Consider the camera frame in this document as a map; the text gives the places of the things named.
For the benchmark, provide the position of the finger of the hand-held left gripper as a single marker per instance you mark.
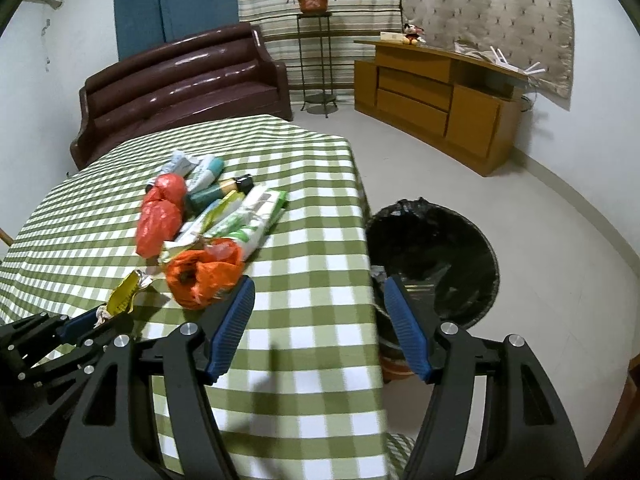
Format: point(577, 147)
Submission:
point(55, 370)
point(75, 327)

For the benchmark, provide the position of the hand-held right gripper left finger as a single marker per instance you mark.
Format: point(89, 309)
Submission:
point(230, 330)

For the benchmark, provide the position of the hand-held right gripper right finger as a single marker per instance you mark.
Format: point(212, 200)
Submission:
point(407, 330)

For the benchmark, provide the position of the brown waste bin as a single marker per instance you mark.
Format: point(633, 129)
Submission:
point(395, 360)

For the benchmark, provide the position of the yellow wrapper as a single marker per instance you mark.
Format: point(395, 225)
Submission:
point(122, 297)

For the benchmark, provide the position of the orange plastic bag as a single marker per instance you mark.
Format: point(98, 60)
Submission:
point(200, 275)

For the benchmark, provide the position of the black lined trash bin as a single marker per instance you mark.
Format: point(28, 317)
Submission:
point(450, 255)

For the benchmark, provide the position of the white and blue tube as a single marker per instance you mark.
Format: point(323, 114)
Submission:
point(182, 162)

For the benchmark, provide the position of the green checked tablecloth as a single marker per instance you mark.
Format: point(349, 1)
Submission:
point(310, 285)

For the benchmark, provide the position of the crumpled beige wrapper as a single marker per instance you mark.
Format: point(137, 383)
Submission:
point(175, 249)

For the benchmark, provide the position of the white and green tissue packet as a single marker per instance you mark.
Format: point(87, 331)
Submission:
point(255, 220)

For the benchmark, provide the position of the green and white carton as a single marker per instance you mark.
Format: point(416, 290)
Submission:
point(215, 215)

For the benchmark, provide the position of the red plastic bag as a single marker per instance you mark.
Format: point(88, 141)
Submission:
point(167, 189)
point(157, 227)

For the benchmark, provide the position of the dark green bottle black cap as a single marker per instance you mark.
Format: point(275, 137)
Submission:
point(215, 195)

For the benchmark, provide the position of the teal capped white tube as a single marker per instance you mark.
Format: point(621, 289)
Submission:
point(210, 170)

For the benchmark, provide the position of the wooden cabinet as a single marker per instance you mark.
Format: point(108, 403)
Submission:
point(415, 105)

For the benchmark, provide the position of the brown leather sofa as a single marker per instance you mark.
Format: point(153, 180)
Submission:
point(175, 95)

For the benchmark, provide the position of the black metal plant stand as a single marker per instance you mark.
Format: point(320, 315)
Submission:
point(320, 99)

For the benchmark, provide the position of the white router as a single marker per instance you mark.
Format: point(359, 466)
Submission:
point(505, 65)

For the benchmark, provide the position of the white crumpled sheets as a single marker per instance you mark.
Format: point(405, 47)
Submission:
point(467, 51)

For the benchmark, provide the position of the beige box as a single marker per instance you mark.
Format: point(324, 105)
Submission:
point(392, 36)

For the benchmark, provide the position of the mouse plush toy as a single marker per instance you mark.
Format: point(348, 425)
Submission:
point(412, 36)

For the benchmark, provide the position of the blue curtain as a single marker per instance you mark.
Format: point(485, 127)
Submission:
point(175, 0)

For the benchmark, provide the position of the beige quilted cloth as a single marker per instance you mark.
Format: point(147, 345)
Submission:
point(490, 5)

